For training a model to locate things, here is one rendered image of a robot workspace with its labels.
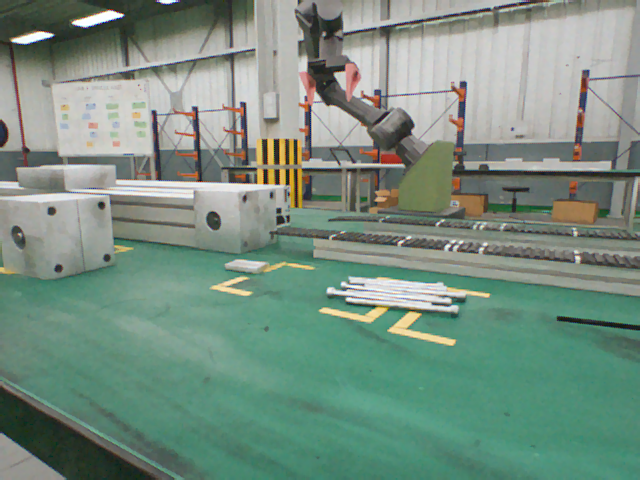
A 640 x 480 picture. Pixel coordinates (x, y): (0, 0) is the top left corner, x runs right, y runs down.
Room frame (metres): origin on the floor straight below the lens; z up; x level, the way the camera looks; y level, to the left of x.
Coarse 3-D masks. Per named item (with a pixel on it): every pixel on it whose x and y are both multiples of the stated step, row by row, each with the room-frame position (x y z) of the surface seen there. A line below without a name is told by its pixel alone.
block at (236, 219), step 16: (208, 192) 0.66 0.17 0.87; (224, 192) 0.65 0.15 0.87; (240, 192) 0.64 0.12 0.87; (256, 192) 0.68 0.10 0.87; (272, 192) 0.72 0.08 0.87; (208, 208) 0.66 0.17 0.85; (224, 208) 0.65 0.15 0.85; (240, 208) 0.64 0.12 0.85; (256, 208) 0.68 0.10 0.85; (272, 208) 0.71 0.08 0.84; (208, 224) 0.67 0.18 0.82; (224, 224) 0.65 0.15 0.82; (240, 224) 0.64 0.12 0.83; (256, 224) 0.67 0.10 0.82; (272, 224) 0.71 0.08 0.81; (208, 240) 0.67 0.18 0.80; (224, 240) 0.65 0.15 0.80; (240, 240) 0.64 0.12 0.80; (256, 240) 0.67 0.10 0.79; (272, 240) 0.71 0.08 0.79
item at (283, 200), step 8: (120, 184) 1.04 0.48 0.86; (128, 184) 1.03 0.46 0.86; (136, 184) 1.02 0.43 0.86; (144, 184) 1.01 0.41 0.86; (152, 184) 1.00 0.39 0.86; (160, 184) 0.98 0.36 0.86; (168, 184) 0.98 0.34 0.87; (176, 184) 0.98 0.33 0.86; (184, 184) 0.97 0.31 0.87; (192, 184) 1.03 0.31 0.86; (200, 184) 1.02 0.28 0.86; (208, 184) 1.01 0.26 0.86; (216, 184) 1.00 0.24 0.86; (224, 184) 0.99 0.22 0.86; (232, 184) 0.98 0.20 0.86; (240, 184) 0.97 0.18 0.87; (248, 184) 0.97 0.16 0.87; (256, 184) 0.97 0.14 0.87; (280, 192) 0.91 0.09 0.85; (280, 200) 0.91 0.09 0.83; (288, 200) 0.93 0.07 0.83; (280, 208) 0.90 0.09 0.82; (280, 216) 0.91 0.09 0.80; (288, 216) 0.93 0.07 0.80; (280, 224) 0.90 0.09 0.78; (288, 224) 0.92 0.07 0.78
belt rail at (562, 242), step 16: (368, 224) 0.78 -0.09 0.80; (384, 224) 0.76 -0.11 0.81; (464, 240) 0.70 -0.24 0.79; (480, 240) 0.69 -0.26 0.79; (496, 240) 0.68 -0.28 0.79; (512, 240) 0.67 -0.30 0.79; (528, 240) 0.66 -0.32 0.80; (544, 240) 0.64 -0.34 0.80; (560, 240) 0.63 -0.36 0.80; (576, 240) 0.62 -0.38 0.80; (592, 240) 0.61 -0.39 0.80; (608, 240) 0.60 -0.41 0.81; (624, 240) 0.59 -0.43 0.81
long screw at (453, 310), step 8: (360, 304) 0.40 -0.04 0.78; (368, 304) 0.40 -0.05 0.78; (376, 304) 0.40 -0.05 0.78; (384, 304) 0.40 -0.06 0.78; (392, 304) 0.39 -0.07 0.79; (400, 304) 0.39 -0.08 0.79; (408, 304) 0.39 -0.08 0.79; (416, 304) 0.39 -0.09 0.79; (440, 312) 0.38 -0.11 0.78; (448, 312) 0.37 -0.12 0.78; (456, 312) 0.37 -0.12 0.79
